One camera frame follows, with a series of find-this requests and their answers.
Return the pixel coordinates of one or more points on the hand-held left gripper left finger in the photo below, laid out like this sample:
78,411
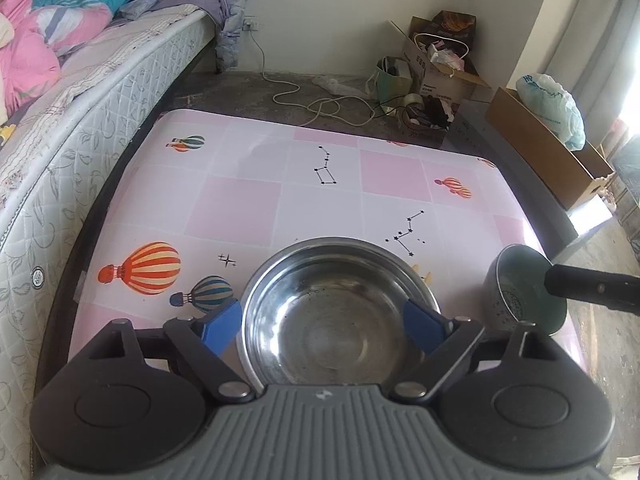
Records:
222,325

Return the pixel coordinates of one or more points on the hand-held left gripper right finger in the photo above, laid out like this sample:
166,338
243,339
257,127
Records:
422,325

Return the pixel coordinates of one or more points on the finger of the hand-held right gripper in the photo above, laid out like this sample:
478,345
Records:
585,285

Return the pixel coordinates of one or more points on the green ceramic bowl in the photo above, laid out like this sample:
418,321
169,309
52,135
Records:
515,290

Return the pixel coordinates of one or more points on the large deep steel bowl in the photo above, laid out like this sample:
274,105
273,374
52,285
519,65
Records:
330,310

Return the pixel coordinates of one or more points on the pink printed tablecloth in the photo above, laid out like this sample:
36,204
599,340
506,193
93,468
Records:
250,200

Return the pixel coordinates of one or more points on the shallow brown cardboard box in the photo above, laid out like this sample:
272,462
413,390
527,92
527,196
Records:
540,145

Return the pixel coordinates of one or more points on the white green plastic bag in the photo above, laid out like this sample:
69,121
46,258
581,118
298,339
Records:
555,105

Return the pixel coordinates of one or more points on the white quilted mattress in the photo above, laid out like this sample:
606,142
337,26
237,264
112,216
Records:
75,160

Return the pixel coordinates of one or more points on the tape roll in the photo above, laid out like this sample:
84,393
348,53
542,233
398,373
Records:
400,102

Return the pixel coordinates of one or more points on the open cardboard box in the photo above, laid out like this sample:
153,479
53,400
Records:
440,85

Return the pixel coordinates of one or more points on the green paper bag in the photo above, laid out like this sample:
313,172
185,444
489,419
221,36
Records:
395,85

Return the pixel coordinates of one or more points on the grey curtain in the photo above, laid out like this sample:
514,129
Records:
590,35

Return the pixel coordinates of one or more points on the clear plastic bag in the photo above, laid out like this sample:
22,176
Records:
340,86

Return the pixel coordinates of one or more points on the brown printed bag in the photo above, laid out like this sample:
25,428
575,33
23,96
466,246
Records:
455,22

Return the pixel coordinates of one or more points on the purple quilt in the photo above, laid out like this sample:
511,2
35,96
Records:
225,10

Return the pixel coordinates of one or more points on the pink quilt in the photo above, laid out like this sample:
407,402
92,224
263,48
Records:
30,60

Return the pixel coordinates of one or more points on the wall power outlet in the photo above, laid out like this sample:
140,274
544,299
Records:
251,23

